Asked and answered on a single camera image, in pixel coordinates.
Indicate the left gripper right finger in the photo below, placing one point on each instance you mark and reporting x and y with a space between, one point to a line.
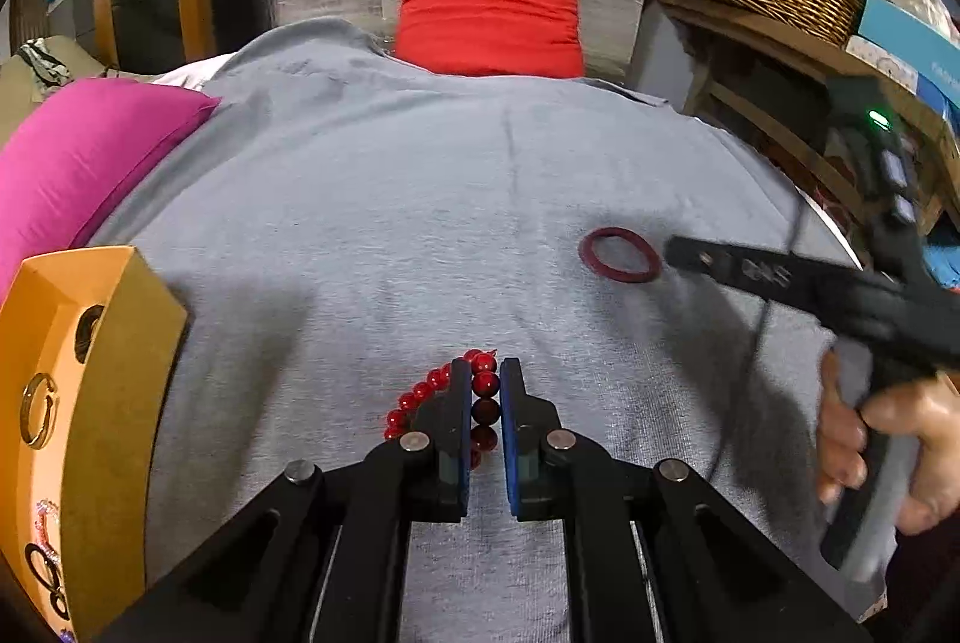
653 553

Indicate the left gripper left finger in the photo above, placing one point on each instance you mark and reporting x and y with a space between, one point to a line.
319 555

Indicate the person right hand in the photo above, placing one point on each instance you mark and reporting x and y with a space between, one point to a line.
922 414

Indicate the wooden shelf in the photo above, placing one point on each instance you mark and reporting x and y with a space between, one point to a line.
768 83

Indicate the blue box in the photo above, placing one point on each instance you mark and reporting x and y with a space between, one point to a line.
916 43

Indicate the orange cardboard box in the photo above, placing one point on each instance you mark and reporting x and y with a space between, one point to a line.
73 514

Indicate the grey blanket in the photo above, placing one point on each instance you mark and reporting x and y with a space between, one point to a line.
344 223

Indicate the magenta pillow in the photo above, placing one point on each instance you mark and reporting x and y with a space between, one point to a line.
77 156

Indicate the red pillow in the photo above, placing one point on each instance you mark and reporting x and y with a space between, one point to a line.
491 37

